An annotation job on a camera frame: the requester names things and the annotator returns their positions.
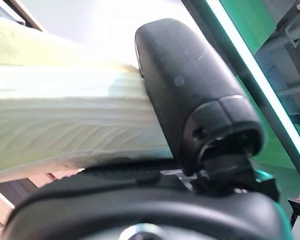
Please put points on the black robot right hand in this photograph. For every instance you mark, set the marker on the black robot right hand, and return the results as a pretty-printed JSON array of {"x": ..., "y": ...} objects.
[{"x": 190, "y": 87}]

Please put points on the green white napa cabbage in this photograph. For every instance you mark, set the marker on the green white napa cabbage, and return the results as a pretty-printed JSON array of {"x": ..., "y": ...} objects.
[{"x": 65, "y": 112}]

